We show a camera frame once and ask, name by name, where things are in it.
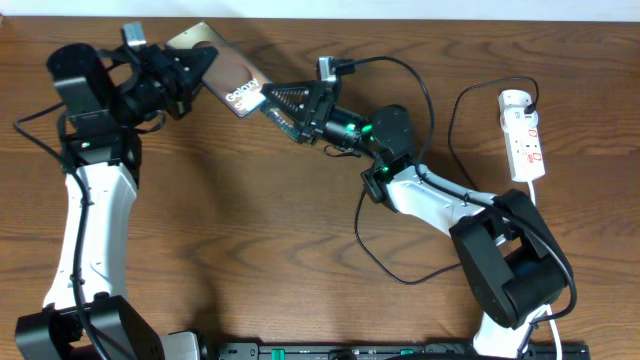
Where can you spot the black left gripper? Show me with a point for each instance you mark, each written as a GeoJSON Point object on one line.
{"type": "Point", "coordinates": [177, 91]}

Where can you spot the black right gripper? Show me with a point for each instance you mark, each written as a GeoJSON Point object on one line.
{"type": "Point", "coordinates": [321, 104]}

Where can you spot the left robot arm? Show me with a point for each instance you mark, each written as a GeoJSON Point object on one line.
{"type": "Point", "coordinates": [109, 100]}

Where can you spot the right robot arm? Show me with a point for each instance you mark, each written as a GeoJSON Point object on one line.
{"type": "Point", "coordinates": [515, 269]}

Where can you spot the white USB charger plug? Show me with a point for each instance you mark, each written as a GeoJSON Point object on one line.
{"type": "Point", "coordinates": [516, 98]}

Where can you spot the white power strip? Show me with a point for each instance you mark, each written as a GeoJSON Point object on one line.
{"type": "Point", "coordinates": [522, 143]}

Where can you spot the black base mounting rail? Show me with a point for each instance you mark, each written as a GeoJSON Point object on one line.
{"type": "Point", "coordinates": [400, 351]}

